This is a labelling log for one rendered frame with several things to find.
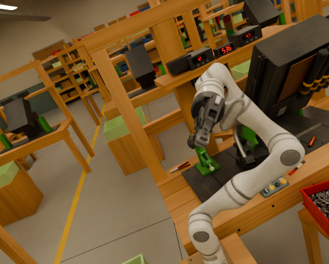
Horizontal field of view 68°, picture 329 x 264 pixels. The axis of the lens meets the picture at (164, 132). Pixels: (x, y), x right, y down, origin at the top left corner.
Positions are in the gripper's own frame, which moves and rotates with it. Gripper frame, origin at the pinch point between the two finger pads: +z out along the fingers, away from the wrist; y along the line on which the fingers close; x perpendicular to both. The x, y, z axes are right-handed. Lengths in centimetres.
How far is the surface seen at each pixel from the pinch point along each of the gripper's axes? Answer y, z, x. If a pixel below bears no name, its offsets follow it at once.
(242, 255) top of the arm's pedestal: -68, -31, 49
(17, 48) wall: -491, -825, -693
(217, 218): -72, -49, 37
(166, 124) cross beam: -69, -106, -7
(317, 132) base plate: -30, -111, 82
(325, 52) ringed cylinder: 15, -75, 40
